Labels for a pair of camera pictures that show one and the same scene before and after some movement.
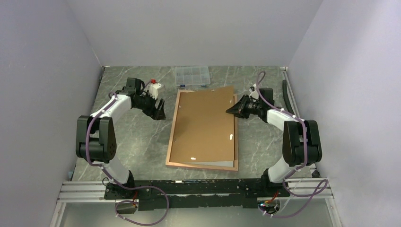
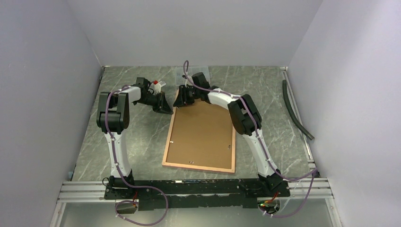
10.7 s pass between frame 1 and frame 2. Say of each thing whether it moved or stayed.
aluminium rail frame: stayed
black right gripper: moved
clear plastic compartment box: stayed
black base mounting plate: stayed
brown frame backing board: moved
